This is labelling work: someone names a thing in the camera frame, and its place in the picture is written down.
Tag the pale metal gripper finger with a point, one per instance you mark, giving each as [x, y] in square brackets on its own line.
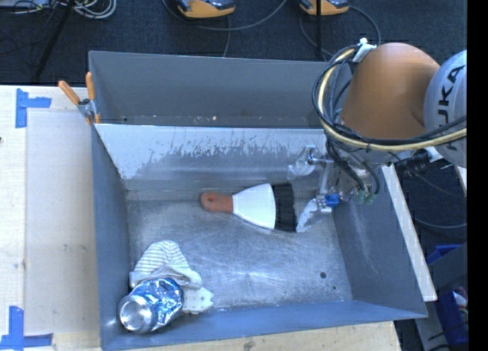
[310, 214]
[301, 170]

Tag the crushed blue silver can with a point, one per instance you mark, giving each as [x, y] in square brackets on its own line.
[152, 305]

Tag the striped white cloth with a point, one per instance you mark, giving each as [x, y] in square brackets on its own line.
[162, 259]

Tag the grey metal bin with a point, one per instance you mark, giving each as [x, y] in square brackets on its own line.
[244, 254]

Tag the white dotted plastic piece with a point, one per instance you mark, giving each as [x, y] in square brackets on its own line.
[199, 299]

